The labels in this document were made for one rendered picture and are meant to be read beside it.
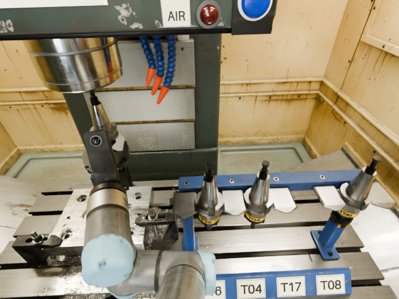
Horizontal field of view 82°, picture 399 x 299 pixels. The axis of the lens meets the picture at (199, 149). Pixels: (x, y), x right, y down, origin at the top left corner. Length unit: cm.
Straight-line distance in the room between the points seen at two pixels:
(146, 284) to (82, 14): 42
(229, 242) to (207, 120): 57
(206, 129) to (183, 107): 19
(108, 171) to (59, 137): 135
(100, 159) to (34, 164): 148
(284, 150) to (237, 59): 74
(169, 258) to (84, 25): 39
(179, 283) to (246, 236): 50
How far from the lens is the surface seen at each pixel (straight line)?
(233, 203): 53
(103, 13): 30
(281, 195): 57
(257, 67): 144
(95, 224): 43
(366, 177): 59
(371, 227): 117
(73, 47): 47
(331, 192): 62
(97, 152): 51
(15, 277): 98
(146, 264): 48
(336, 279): 82
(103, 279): 42
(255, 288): 75
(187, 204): 53
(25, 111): 182
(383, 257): 112
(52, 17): 32
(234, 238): 86
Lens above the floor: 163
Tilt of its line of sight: 38 degrees down
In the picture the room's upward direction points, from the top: 2 degrees counter-clockwise
